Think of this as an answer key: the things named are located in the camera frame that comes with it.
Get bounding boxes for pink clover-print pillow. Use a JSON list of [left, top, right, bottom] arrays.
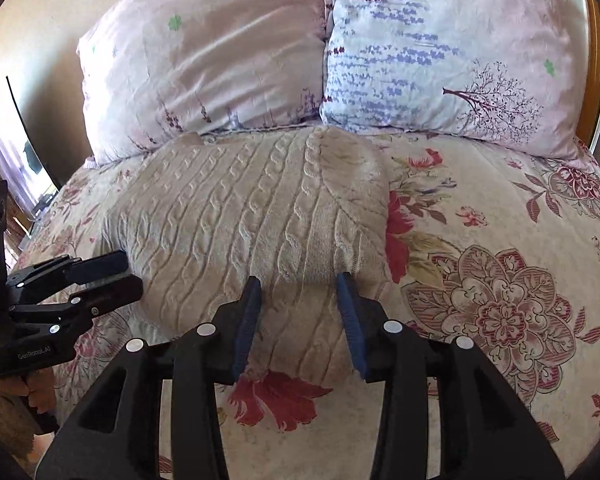
[[77, 0, 331, 163]]

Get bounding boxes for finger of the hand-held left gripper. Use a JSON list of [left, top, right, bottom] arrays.
[[10, 275, 144, 336], [6, 251, 130, 291]]

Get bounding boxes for floral quilt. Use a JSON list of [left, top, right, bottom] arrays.
[[17, 132, 600, 480]]

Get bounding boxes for person's left hand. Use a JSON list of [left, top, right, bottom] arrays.
[[10, 367, 56, 413]]

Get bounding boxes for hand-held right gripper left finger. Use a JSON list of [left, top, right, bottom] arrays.
[[35, 276, 263, 480]]

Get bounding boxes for cream cable-knit sweater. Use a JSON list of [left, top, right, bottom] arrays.
[[102, 127, 393, 376]]

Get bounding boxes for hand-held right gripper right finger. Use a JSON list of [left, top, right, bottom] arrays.
[[336, 272, 566, 480]]

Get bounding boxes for wooden headboard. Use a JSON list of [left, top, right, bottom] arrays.
[[580, 0, 600, 161]]

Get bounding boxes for pink tree-print pillow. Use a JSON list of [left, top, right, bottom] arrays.
[[320, 0, 588, 161]]

